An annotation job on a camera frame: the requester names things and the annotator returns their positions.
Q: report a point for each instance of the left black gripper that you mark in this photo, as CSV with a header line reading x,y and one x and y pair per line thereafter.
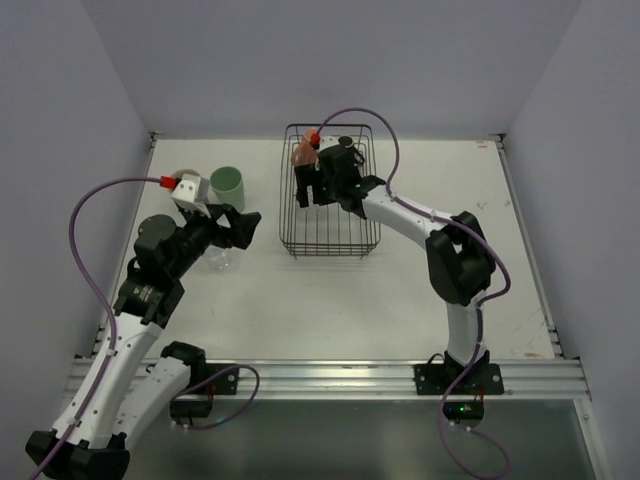
x,y
226,226

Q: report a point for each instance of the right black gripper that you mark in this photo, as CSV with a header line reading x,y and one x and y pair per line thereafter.
x,y
316,175

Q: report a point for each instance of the black wire dish rack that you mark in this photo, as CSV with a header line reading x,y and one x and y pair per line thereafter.
x,y
319,230

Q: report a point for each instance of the pink mug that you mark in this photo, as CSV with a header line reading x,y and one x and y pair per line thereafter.
x,y
304,154

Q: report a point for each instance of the green plastic cup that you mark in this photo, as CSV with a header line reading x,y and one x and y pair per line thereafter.
x,y
227,185

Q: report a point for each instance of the small clear glass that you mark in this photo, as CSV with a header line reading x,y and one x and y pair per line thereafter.
x,y
216,258

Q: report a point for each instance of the cream floral mug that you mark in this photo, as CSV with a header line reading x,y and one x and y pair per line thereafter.
x,y
191,178

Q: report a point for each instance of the black mug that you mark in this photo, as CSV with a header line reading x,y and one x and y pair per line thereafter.
x,y
348,143

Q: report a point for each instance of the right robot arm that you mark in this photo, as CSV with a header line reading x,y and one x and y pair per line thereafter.
x,y
458,261

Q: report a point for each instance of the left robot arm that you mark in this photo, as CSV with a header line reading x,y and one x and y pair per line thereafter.
x,y
95,435

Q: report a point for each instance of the left black controller box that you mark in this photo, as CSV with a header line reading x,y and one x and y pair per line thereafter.
x,y
188,410

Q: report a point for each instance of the black controller box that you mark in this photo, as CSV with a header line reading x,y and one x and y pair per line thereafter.
x,y
464,411
188,410

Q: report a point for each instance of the right black controller box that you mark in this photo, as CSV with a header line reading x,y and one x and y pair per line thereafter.
x,y
464,411

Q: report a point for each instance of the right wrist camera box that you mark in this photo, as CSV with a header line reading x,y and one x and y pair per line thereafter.
x,y
320,142

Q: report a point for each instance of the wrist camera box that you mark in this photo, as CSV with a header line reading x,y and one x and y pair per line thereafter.
x,y
194,199
320,142

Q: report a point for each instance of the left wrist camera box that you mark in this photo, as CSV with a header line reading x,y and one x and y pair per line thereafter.
x,y
194,199

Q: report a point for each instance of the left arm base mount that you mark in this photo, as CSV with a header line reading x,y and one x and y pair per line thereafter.
x,y
225,383

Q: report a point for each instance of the aluminium rail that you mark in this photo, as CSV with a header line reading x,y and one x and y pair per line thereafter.
x,y
537,380

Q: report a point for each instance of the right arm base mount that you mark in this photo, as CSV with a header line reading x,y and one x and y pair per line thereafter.
x,y
436,375

